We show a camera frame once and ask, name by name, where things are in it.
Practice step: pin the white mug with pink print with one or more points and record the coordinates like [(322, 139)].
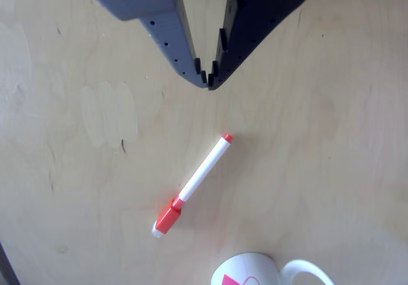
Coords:
[(255, 266)]

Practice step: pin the red and white marker pen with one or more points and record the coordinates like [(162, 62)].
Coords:
[(204, 167)]

